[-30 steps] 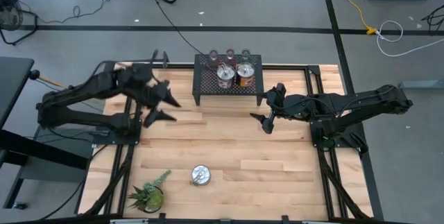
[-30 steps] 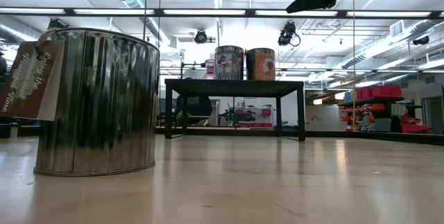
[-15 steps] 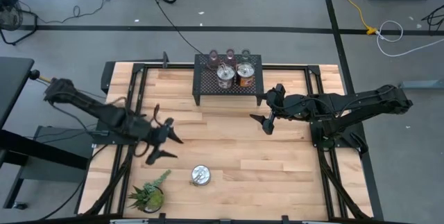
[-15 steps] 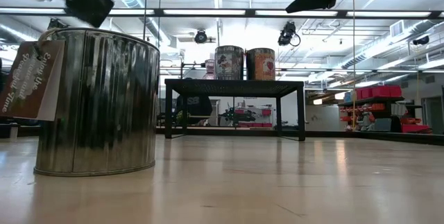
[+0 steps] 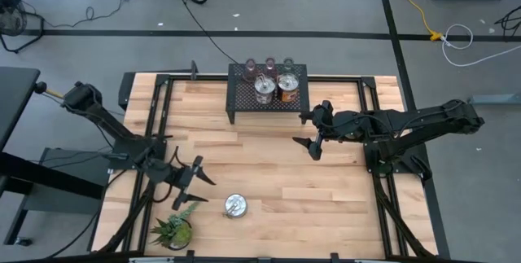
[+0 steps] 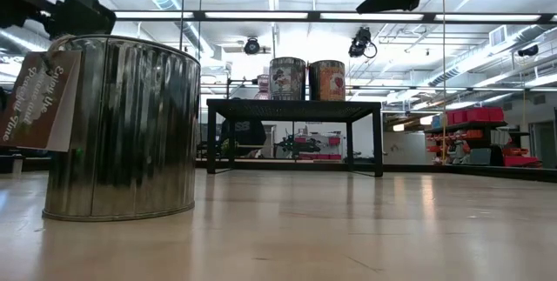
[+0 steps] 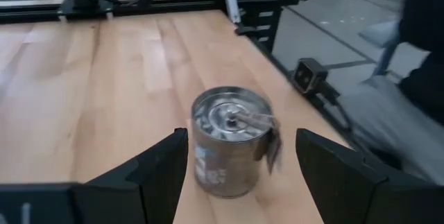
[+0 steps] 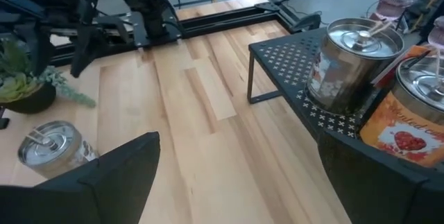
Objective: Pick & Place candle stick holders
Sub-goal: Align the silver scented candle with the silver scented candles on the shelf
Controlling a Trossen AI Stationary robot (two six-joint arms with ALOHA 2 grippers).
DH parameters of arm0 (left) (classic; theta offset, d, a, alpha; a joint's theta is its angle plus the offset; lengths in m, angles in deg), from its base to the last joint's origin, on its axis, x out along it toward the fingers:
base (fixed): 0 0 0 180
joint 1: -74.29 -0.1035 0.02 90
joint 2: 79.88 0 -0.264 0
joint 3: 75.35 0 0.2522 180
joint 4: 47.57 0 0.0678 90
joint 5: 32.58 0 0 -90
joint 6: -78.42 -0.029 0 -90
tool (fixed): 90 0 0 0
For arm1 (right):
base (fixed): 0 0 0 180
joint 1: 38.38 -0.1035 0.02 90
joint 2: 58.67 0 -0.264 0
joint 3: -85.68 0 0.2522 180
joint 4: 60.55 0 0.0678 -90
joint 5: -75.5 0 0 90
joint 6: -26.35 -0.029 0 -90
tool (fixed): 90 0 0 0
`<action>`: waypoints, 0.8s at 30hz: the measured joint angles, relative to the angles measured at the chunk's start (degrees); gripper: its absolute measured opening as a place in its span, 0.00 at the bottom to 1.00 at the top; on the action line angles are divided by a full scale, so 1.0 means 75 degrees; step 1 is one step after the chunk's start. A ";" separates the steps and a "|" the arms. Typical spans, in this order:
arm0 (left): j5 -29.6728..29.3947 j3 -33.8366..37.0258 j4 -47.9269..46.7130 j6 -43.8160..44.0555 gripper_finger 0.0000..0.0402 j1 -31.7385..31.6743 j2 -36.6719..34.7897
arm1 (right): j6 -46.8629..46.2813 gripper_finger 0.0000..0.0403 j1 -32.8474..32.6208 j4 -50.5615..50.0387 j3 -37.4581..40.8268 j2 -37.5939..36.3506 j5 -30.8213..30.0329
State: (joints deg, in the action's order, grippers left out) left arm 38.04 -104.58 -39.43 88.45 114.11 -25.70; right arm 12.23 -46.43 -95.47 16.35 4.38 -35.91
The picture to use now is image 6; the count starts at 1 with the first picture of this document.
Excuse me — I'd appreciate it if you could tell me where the tin candle holder orange label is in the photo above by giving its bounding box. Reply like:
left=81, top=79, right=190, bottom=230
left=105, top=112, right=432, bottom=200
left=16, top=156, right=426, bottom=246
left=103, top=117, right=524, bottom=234
left=307, top=58, right=347, bottom=103

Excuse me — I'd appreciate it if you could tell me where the tin candle holder pale label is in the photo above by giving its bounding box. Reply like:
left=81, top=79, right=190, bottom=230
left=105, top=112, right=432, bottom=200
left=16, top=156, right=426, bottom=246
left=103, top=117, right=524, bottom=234
left=268, top=56, right=308, bottom=102

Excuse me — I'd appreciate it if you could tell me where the pink glass candle holder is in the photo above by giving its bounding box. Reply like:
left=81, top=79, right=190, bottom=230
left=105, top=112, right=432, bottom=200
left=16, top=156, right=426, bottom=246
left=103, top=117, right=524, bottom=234
left=253, top=73, right=272, bottom=101

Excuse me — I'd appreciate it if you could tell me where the plain silver tin candle holder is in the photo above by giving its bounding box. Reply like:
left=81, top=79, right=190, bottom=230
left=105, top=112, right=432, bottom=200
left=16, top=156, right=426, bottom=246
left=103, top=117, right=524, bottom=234
left=0, top=34, right=203, bottom=223

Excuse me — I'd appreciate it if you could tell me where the black perforated metal riser shelf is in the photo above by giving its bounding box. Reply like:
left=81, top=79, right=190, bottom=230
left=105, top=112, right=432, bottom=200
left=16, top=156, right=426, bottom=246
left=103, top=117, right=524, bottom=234
left=205, top=97, right=385, bottom=179

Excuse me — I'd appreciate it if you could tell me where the shelf unit with red bins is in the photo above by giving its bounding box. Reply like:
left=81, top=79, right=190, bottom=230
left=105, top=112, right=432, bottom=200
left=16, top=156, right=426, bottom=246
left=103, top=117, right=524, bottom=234
left=423, top=106, right=544, bottom=170

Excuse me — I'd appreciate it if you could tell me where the person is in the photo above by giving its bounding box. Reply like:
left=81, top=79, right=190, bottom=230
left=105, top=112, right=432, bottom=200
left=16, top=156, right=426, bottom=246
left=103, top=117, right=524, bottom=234
left=218, top=117, right=268, bottom=159

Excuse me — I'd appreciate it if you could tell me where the black overhead camera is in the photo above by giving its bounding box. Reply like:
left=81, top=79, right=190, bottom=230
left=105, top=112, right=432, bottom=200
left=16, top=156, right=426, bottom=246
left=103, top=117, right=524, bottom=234
left=347, top=26, right=379, bottom=60

